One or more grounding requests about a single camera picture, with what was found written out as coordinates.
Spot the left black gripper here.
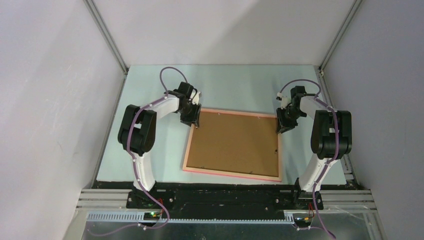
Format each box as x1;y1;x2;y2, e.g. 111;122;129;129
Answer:
178;102;202;128

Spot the aluminium corner post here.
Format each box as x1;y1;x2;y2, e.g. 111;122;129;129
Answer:
318;0;363;71
83;0;129;75

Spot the brown backing board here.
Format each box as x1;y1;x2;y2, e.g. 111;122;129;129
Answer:
186;111;280;178

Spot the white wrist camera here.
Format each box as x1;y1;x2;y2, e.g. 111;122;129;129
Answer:
191;91;202;105
276;92;291;109

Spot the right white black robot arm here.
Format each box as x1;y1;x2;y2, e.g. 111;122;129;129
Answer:
276;86;353;209

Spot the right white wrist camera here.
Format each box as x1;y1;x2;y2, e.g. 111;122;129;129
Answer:
276;92;291;109

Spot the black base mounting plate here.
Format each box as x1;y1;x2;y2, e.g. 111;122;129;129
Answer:
97;183;358;220

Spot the right aluminium corner post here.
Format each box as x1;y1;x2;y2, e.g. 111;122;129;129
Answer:
318;0;363;71

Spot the aluminium front rail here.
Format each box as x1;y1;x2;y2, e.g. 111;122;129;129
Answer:
76;189;377;224

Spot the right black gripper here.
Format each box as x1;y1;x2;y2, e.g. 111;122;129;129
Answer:
275;106;305;134

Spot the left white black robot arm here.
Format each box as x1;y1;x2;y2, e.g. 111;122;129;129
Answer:
117;82;202;208

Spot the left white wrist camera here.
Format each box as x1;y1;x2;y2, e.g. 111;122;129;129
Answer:
191;91;202;105

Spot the left aluminium corner post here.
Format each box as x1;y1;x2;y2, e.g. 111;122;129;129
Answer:
83;0;129;75

